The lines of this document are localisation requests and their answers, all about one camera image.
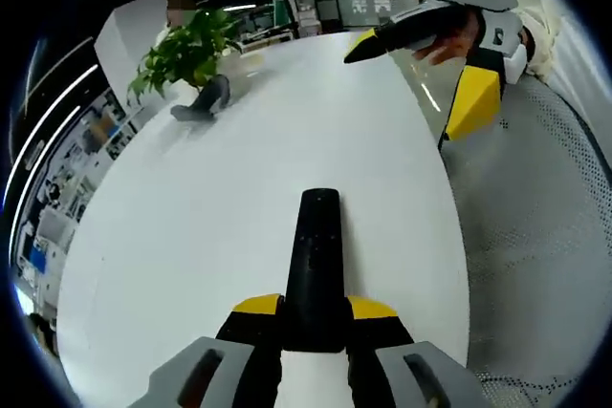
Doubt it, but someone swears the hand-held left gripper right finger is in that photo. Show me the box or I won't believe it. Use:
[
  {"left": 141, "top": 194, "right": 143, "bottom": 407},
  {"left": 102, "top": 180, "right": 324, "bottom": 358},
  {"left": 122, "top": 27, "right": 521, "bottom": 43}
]
[{"left": 346, "top": 294, "right": 487, "bottom": 408}]

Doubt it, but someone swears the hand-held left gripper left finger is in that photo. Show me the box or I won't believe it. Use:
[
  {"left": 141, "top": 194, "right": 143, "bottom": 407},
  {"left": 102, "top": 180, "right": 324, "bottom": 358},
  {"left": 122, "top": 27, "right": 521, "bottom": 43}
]
[{"left": 142, "top": 292, "right": 287, "bottom": 408}]

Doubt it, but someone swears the black remote control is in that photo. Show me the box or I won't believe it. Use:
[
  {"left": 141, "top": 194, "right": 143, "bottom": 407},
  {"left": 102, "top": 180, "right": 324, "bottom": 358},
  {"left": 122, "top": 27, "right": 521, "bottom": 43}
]
[{"left": 280, "top": 187, "right": 349, "bottom": 354}]

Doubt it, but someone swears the person's right hand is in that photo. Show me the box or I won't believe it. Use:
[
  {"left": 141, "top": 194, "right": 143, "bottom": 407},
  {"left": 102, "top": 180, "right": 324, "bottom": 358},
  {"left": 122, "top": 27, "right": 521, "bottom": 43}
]
[{"left": 410, "top": 9, "right": 485, "bottom": 67}]

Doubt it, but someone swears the grey mesh chair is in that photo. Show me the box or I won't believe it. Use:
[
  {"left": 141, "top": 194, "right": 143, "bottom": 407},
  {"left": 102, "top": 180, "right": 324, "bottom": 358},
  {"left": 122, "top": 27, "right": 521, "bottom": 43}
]
[{"left": 438, "top": 76, "right": 604, "bottom": 408}]

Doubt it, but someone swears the black curved headset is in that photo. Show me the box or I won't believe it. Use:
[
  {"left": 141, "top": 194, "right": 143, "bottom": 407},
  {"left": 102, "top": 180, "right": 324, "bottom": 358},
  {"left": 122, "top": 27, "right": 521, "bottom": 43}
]
[{"left": 169, "top": 74, "right": 232, "bottom": 123}]

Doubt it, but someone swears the green potted plant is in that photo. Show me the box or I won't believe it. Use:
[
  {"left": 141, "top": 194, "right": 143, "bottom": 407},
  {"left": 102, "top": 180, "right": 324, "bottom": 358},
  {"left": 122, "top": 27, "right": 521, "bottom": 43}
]
[{"left": 126, "top": 5, "right": 244, "bottom": 99}]

